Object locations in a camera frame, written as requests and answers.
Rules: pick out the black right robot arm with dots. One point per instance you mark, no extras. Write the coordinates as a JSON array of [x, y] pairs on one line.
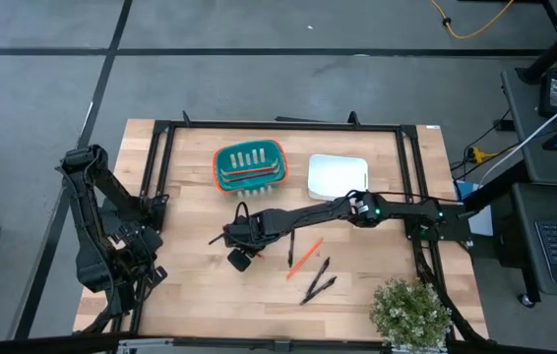
[[318, 214]]

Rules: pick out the grey desk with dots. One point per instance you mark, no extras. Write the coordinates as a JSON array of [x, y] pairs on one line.
[[519, 108]]

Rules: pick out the small green potted plant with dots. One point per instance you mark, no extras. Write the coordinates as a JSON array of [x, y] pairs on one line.
[[409, 314]]

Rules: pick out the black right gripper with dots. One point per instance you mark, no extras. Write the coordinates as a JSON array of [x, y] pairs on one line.
[[246, 233]]

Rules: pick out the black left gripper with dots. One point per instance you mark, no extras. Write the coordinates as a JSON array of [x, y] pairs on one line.
[[136, 251]]

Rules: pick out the teal basket orange rim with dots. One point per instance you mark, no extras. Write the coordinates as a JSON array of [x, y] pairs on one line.
[[251, 187]]

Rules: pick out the black stand legs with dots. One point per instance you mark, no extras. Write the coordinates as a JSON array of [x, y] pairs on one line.
[[554, 49]]

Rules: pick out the black metal table frame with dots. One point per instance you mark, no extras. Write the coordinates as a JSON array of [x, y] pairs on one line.
[[259, 126]]

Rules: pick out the yellow plug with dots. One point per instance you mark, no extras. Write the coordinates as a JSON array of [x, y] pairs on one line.
[[476, 155]]

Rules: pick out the white plastic bin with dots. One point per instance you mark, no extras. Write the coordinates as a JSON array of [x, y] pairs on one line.
[[335, 177]]

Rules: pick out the white and blue box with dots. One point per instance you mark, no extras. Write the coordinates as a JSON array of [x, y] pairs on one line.
[[480, 223]]

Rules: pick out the black wheeled cart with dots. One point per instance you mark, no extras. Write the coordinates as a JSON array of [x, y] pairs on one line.
[[524, 255]]

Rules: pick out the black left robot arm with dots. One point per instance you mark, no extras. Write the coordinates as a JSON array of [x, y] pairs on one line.
[[86, 246]]

